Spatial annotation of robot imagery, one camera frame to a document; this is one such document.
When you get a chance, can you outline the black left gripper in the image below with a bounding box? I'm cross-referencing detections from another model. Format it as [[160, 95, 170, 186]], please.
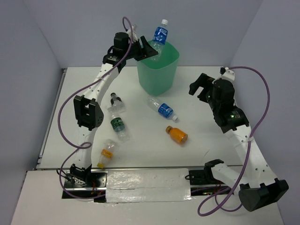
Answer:
[[125, 36, 159, 62]]

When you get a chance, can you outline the blue label clear bottle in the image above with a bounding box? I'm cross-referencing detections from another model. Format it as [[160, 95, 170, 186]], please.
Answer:
[[150, 19, 168, 61]]

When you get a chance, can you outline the black label bottle black cap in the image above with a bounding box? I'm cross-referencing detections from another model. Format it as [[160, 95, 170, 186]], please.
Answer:
[[108, 92, 125, 113]]

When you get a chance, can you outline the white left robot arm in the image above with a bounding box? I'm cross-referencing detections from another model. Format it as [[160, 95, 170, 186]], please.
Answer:
[[70, 32, 158, 187]]

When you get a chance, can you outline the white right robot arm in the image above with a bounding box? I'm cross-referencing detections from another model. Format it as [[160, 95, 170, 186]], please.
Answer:
[[189, 73, 289, 212]]

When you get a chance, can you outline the green plastic bin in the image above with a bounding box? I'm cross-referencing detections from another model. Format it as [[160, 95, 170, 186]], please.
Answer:
[[137, 42, 180, 96]]

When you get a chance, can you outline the blue label bottle white cap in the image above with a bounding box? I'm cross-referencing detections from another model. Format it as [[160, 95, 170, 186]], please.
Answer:
[[147, 96, 178, 122]]

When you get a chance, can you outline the orange juice bottle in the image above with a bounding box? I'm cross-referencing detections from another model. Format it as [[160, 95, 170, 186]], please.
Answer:
[[165, 126, 188, 144]]

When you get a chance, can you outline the green label clear bottle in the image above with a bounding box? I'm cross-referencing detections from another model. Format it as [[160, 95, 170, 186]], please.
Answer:
[[110, 113, 130, 142]]

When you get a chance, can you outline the silver tape patch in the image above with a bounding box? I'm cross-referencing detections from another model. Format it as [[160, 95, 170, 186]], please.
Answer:
[[105, 168, 192, 203]]

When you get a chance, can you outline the orange label bottle yellow cap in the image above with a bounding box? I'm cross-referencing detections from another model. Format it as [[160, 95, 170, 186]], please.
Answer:
[[97, 139, 119, 169]]

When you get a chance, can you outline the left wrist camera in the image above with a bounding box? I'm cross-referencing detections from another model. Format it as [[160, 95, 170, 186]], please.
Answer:
[[127, 24, 137, 36]]

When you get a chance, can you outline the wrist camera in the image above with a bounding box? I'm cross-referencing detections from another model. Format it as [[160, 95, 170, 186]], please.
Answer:
[[220, 67, 235, 82], [127, 24, 137, 36]]

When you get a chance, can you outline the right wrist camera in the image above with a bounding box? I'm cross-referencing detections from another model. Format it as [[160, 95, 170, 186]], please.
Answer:
[[220, 67, 235, 82]]

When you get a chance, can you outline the black metal base rail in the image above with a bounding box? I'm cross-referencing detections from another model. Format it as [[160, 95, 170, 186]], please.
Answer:
[[62, 169, 229, 203]]

